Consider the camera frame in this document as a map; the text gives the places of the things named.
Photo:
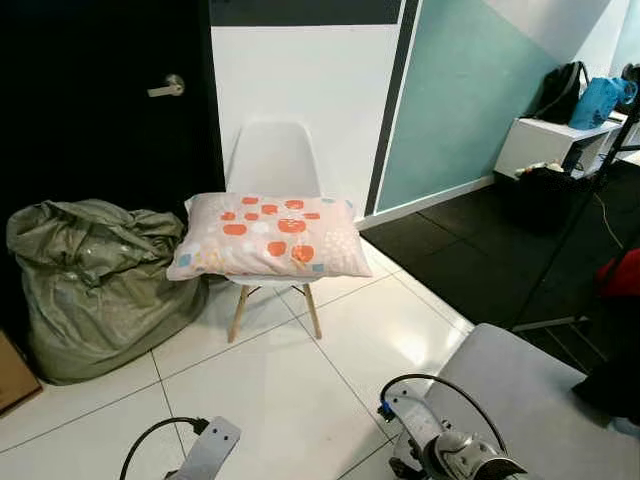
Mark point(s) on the pink pillow with orange print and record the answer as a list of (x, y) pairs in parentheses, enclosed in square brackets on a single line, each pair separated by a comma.
[(270, 240)]

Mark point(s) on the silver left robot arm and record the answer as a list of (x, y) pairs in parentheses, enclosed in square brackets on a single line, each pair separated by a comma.
[(212, 450)]

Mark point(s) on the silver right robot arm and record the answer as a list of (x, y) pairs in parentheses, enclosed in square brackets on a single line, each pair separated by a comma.
[(455, 455)]

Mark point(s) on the white chair with wooden legs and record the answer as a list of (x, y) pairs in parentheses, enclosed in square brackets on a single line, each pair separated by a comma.
[(272, 160)]

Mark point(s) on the red object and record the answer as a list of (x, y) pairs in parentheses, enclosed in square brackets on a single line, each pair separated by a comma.
[(622, 275)]

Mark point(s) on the black stand pole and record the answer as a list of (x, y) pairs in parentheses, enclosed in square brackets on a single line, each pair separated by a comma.
[(575, 215)]

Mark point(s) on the black waste bin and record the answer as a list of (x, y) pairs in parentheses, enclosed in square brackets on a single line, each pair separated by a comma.
[(545, 200)]

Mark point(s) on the blue bag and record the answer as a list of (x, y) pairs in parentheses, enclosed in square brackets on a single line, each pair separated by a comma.
[(598, 102)]

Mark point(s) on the black cloth bundle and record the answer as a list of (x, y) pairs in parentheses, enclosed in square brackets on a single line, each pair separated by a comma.
[(610, 385)]

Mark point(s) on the white desk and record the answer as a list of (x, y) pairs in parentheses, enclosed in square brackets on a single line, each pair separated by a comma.
[(530, 140)]

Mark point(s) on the black backpack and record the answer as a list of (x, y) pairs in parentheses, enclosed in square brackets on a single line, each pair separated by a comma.
[(562, 95)]

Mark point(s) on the grey table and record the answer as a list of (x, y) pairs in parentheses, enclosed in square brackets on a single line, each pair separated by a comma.
[(540, 410)]

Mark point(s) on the large green sack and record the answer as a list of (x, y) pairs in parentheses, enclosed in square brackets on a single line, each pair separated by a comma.
[(90, 290)]

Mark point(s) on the black door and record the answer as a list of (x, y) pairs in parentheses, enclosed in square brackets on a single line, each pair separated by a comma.
[(80, 120)]

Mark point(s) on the brown cardboard box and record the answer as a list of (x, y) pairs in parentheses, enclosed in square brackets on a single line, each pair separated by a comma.
[(15, 375)]

